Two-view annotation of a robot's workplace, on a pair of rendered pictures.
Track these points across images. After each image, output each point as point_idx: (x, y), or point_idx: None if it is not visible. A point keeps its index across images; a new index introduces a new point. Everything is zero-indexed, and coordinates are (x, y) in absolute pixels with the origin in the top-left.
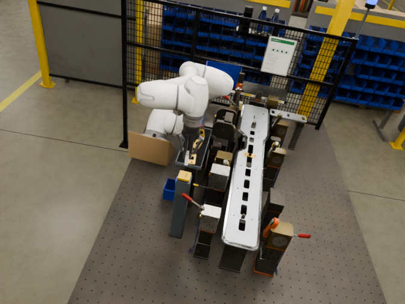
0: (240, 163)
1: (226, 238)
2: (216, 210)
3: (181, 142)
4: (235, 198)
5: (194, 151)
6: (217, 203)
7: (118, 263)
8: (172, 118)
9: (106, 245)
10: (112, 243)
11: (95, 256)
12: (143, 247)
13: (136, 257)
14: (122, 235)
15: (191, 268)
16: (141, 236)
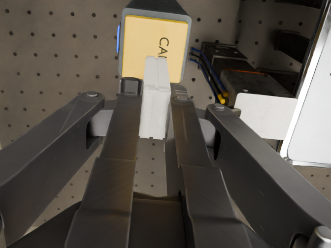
0: None
1: (289, 155)
2: (280, 113)
3: (60, 174)
4: None
5: (213, 165)
6: None
7: (54, 106)
8: None
9: (11, 71)
10: (20, 63)
11: (4, 98)
12: (88, 63)
13: (82, 87)
14: (32, 39)
15: (197, 93)
16: (76, 35)
